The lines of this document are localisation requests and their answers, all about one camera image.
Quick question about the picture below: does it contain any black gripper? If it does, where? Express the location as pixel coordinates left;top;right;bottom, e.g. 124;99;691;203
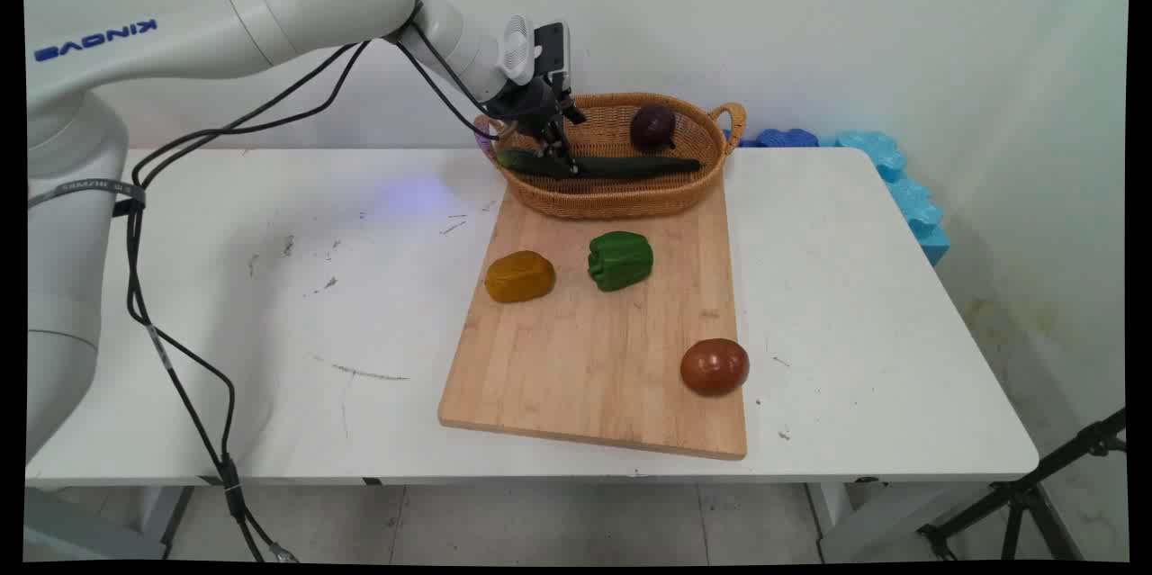
491;74;589;179

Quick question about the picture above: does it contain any yellow bell pepper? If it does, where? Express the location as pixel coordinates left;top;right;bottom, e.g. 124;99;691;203
484;250;557;304

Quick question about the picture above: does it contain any dark green cucumber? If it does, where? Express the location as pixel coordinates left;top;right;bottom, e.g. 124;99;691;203
496;148;702;181

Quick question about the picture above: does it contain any woven wicker basket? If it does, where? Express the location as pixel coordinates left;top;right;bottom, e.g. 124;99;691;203
473;92;748;221

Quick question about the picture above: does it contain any dark purple eggplant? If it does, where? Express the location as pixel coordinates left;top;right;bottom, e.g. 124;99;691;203
629;103;678;153

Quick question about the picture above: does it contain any green bell pepper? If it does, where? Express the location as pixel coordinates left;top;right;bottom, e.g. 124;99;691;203
587;230;655;293

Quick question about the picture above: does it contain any wooden cutting board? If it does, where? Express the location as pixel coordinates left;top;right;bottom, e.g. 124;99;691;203
437;179;749;462

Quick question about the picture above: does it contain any red tomato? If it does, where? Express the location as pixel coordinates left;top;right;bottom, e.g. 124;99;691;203
679;337;751;397

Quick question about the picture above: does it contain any light blue foam block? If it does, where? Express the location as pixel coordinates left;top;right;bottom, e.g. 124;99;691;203
833;130;952;267

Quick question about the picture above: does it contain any white table leg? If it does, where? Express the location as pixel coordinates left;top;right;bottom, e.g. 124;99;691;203
25;485;195;562
804;480;995;563

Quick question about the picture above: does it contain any black tripod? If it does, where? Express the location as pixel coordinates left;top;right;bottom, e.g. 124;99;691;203
916;408;1128;563

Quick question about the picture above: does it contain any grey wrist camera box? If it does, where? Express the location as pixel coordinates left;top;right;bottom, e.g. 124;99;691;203
533;20;574;77

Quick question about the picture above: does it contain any white round wrist mount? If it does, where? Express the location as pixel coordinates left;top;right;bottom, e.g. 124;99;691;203
499;13;542;88

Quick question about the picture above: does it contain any long black cable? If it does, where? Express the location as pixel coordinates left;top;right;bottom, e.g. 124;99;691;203
126;0;505;563
126;35;374;333

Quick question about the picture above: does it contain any black velcro strap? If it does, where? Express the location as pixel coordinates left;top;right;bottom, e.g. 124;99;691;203
27;178;148;217

